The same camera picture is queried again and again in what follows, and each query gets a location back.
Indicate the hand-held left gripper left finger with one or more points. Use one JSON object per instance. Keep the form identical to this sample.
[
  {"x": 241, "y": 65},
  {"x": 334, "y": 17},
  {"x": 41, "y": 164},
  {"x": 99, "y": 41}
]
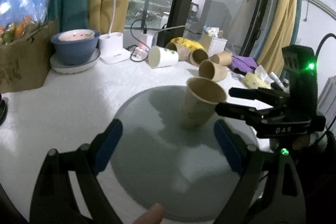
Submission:
[{"x": 108, "y": 145}]

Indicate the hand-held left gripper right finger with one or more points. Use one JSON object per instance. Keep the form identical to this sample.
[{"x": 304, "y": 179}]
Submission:
[{"x": 227, "y": 145}]

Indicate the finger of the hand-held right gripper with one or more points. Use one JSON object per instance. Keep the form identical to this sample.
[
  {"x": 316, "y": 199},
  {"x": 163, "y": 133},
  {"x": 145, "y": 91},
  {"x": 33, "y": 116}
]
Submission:
[
  {"x": 252, "y": 94},
  {"x": 236, "y": 110}
]

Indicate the printed brown paper cup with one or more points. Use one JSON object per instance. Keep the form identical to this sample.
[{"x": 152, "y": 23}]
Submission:
[{"x": 179, "y": 50}]

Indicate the white paper cup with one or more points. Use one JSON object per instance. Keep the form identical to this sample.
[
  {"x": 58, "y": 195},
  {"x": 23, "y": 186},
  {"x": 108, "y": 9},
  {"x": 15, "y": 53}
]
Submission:
[{"x": 164, "y": 56}]

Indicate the person's left hand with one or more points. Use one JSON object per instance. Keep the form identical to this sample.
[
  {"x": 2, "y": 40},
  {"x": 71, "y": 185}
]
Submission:
[{"x": 149, "y": 216}]

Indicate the yellow tissue pack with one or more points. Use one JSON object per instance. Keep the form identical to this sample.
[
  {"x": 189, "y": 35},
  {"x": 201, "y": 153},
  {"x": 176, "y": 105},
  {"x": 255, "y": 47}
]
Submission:
[{"x": 254, "y": 81}]

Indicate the white crumpled tissue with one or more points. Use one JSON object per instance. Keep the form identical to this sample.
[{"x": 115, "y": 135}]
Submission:
[{"x": 262, "y": 72}]

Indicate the purple cloth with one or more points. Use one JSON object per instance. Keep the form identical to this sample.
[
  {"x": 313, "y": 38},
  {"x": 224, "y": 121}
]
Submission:
[{"x": 244, "y": 62}]

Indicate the round grey glass tray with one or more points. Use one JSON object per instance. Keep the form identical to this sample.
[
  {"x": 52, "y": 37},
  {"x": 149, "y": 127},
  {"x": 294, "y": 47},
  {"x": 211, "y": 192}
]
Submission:
[{"x": 173, "y": 161}]

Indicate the white woven basket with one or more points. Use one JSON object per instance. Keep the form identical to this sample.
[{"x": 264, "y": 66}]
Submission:
[{"x": 217, "y": 45}]

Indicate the yellow cloth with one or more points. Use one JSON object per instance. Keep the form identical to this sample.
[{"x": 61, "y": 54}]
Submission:
[{"x": 187, "y": 43}]

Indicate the grey plate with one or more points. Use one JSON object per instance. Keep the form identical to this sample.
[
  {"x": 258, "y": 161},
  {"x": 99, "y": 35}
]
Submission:
[{"x": 76, "y": 66}]

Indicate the white power strip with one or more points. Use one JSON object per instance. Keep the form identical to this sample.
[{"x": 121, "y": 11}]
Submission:
[{"x": 140, "y": 54}]

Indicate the white air conditioner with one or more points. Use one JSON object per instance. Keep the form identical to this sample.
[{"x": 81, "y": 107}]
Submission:
[{"x": 319, "y": 1}]

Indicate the blue bowl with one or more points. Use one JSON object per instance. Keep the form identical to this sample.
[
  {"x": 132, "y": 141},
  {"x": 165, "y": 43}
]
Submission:
[{"x": 74, "y": 49}]

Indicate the black box device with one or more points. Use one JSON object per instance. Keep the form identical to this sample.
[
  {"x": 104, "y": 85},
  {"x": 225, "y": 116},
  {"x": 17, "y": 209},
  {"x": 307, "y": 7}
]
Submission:
[{"x": 164, "y": 36}]

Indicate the black round object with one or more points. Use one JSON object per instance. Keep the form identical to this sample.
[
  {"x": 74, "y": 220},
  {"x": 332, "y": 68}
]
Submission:
[{"x": 2, "y": 109}]

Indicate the white charger plug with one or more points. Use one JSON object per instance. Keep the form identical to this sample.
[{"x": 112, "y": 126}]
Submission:
[{"x": 146, "y": 37}]

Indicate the pink white bowl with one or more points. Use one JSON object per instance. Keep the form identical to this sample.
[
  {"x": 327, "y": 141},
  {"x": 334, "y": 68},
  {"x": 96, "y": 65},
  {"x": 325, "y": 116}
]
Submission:
[{"x": 76, "y": 35}]

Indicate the cardboard box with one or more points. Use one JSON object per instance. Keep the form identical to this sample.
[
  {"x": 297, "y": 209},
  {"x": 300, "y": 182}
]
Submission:
[{"x": 23, "y": 61}]

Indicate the clear plastic bag of fruit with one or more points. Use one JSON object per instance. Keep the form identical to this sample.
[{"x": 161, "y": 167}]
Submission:
[{"x": 22, "y": 14}]

